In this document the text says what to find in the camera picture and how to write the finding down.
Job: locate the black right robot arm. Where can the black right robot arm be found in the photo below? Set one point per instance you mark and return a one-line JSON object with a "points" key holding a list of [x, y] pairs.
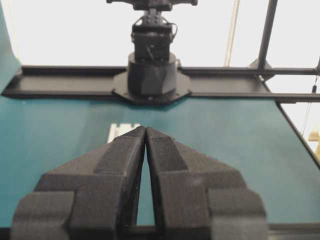
{"points": [[195, 197]]}

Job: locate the silver aluminium extrusion rail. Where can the silver aluminium extrusion rail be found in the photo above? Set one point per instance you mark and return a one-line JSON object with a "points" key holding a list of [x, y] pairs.
{"points": [[118, 129]]}

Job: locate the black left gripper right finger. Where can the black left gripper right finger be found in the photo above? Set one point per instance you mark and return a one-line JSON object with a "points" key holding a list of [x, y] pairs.
{"points": [[196, 197]]}

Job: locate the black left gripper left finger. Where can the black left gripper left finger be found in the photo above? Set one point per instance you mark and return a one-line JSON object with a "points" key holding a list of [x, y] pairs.
{"points": [[94, 196]]}

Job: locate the black frame rail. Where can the black frame rail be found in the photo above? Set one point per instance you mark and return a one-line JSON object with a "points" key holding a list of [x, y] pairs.
{"points": [[62, 82]]}

